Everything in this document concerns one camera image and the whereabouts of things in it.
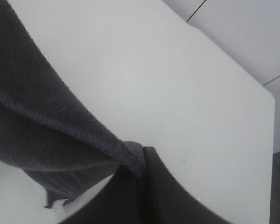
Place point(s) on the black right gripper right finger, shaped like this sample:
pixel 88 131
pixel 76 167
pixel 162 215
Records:
pixel 170 202

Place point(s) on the dark grey towel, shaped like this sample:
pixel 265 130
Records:
pixel 44 129

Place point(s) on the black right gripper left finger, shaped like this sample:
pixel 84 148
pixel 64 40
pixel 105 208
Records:
pixel 126 199

